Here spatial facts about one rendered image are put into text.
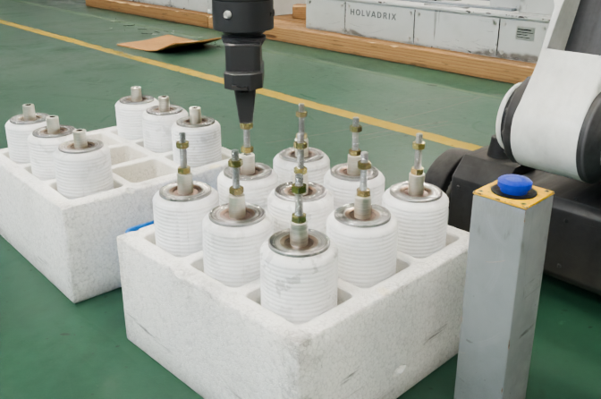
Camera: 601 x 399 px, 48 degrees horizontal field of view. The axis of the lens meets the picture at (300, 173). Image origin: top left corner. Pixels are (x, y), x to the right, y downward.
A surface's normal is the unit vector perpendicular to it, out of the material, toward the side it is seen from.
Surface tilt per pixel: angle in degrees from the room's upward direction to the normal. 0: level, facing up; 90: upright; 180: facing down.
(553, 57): 68
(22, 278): 0
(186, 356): 90
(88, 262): 90
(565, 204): 46
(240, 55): 90
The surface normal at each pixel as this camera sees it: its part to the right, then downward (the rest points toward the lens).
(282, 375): -0.72, 0.24
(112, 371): 0.00, -0.94
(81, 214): 0.66, 0.26
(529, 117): -0.70, -0.06
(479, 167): -0.53, -0.49
